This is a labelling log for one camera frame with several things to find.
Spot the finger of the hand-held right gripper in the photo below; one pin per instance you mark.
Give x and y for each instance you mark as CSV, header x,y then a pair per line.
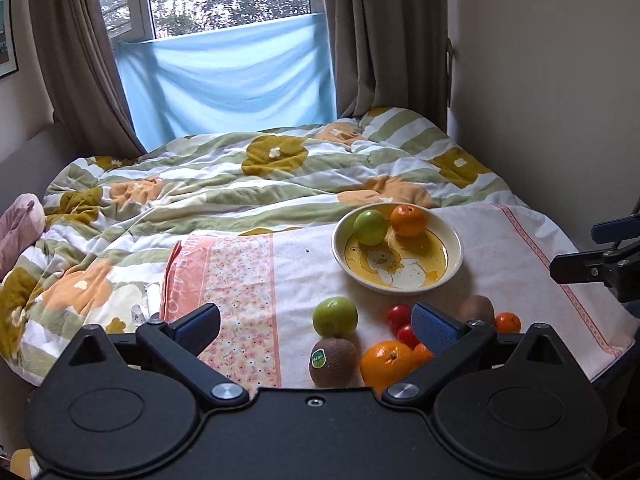
x,y
616,230
580,266

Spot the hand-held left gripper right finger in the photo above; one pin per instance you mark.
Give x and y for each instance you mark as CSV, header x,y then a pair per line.
x,y
435,330

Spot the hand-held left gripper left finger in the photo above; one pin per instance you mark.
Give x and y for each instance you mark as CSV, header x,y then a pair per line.
x,y
200,327

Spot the small mandarin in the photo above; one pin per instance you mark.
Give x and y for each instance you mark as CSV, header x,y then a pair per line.
x,y
421,353
507,322

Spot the red cherry tomato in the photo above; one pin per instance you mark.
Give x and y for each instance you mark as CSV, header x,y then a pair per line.
x,y
397,315
407,336

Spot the brown kiwi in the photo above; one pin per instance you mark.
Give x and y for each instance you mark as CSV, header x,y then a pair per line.
x,y
477,309

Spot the large orange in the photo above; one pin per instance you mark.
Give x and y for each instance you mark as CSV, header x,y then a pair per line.
x,y
387,366

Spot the cream bowl with duck print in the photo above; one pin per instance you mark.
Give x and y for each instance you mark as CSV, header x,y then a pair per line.
x,y
400,270

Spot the green apple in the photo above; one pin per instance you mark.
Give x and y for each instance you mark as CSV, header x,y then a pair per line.
x,y
370,227
335,316

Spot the kiwi with green sticker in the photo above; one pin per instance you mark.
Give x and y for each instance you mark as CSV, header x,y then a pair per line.
x,y
334,362

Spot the white and pink floral towel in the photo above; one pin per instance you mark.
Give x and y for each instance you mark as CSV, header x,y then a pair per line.
x,y
300,270

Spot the green striped floral quilt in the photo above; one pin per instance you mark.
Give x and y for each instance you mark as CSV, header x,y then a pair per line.
x,y
200,185

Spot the pink plush pillow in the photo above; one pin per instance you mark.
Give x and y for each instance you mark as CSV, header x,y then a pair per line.
x,y
17,230

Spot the yellow object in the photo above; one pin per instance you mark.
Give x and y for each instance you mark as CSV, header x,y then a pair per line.
x,y
21,465

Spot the grey upholstered headboard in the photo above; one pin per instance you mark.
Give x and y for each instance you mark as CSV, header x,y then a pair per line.
x,y
30,160

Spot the light blue cloth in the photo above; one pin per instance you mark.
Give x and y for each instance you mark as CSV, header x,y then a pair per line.
x,y
225,85

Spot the brown curtain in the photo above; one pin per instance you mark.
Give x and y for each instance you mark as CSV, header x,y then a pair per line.
x,y
385,35
80,50

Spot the framed wall picture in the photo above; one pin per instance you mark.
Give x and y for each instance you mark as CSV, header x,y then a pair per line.
x,y
6,35

